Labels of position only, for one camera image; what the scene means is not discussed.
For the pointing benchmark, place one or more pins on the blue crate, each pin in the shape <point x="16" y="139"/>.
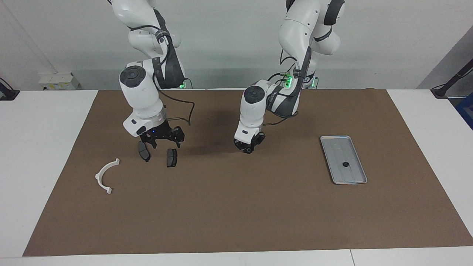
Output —
<point x="466" y="111"/>

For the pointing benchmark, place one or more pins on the silver metal tray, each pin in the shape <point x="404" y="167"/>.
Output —
<point x="342" y="151"/>

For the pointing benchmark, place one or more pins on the dark grey rectangular brake pad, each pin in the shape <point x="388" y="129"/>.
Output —
<point x="172" y="159"/>

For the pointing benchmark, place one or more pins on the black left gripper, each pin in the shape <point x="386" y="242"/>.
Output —
<point x="251" y="141"/>

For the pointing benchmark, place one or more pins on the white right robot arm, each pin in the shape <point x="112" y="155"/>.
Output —
<point x="142" y="92"/>

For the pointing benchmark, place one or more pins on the black angled stand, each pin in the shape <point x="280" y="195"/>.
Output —
<point x="449" y="85"/>

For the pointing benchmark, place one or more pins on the white power strip box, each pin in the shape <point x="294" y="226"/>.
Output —
<point x="59" y="80"/>

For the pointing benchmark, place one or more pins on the black table clamp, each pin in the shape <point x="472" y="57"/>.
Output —
<point x="7" y="93"/>

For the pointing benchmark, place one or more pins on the white curved plastic bracket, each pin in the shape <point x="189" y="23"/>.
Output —
<point x="98" y="177"/>

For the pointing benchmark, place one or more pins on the brown table mat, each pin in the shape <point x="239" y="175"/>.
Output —
<point x="240" y="203"/>

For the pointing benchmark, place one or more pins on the dark grey curved brake pad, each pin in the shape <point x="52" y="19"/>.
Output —
<point x="144" y="155"/>

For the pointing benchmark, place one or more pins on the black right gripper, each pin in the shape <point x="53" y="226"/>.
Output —
<point x="162" y="133"/>

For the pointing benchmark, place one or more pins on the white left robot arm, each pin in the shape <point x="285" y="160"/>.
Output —
<point x="253" y="111"/>

